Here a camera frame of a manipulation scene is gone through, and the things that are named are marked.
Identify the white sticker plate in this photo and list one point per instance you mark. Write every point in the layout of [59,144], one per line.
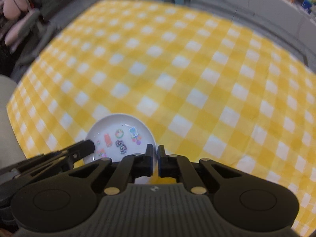
[118,135]

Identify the pink chair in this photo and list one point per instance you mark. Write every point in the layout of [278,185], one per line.
[21,19]

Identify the yellow checkered tablecloth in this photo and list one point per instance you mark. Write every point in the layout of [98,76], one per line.
[204,86]

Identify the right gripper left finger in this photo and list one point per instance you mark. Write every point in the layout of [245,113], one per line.
[138,164]

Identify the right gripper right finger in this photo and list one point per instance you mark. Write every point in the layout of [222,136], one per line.
[172,166]

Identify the grey tv console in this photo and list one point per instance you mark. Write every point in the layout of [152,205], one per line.
[288,16]

